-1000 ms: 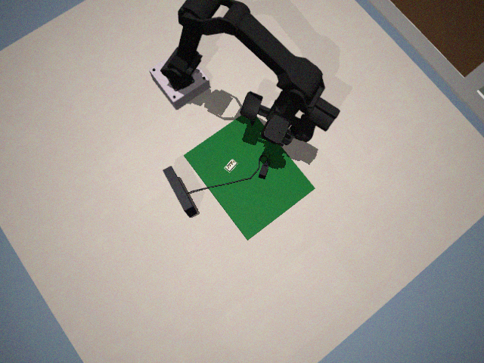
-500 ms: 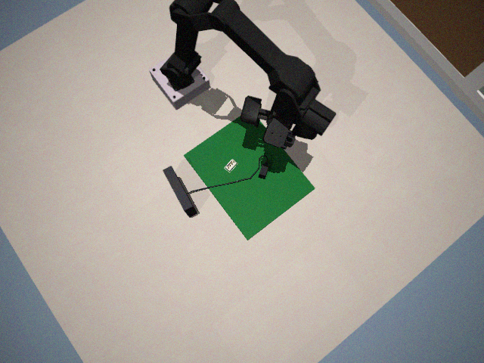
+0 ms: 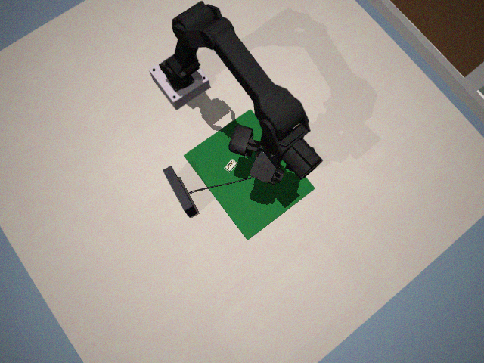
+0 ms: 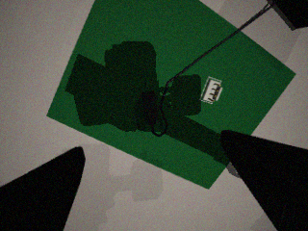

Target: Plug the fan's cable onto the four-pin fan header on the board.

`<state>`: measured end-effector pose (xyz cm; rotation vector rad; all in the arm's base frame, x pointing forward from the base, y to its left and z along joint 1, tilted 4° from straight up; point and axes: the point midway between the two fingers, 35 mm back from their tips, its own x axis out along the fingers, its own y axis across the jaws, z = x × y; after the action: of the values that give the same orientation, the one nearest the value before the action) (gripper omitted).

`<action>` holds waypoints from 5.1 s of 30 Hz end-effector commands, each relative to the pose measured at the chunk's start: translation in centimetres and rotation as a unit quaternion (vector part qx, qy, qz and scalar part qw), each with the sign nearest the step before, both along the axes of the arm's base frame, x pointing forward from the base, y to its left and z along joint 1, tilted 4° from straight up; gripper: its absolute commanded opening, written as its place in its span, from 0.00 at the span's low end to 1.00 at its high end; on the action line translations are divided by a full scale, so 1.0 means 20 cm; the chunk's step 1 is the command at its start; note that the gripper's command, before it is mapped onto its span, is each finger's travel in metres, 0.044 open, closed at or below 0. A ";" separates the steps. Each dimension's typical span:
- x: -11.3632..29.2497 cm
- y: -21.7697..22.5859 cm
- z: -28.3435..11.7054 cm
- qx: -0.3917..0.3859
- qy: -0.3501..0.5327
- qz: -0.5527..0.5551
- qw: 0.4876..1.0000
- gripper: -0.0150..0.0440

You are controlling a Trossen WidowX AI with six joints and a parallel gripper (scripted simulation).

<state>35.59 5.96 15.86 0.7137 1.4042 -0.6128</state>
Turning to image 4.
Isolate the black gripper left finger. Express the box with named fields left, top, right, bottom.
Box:
left=0, top=147, right=86, bottom=231

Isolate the green circuit board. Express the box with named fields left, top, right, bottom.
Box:
left=46, top=0, right=296, bottom=190

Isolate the black cable with plug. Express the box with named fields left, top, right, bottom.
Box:
left=142, top=0, right=278, bottom=138

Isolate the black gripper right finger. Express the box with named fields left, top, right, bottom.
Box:
left=220, top=130, right=308, bottom=231

